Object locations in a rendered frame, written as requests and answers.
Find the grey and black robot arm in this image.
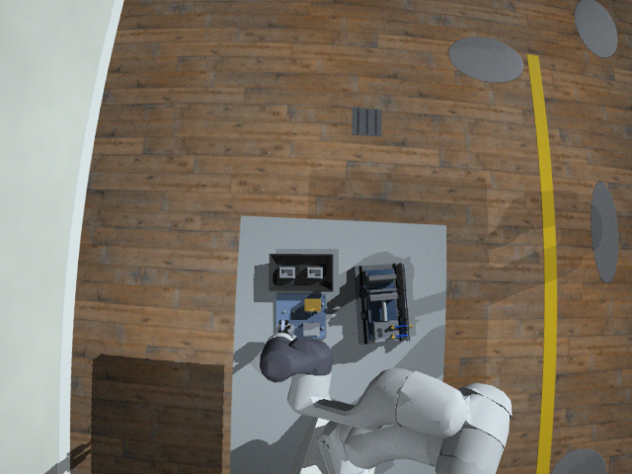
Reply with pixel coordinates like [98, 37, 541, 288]
[251, 333, 512, 474]

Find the yellow block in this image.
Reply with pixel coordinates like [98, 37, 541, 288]
[304, 299, 321, 311]

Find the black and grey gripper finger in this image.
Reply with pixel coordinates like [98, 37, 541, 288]
[278, 320, 290, 333]

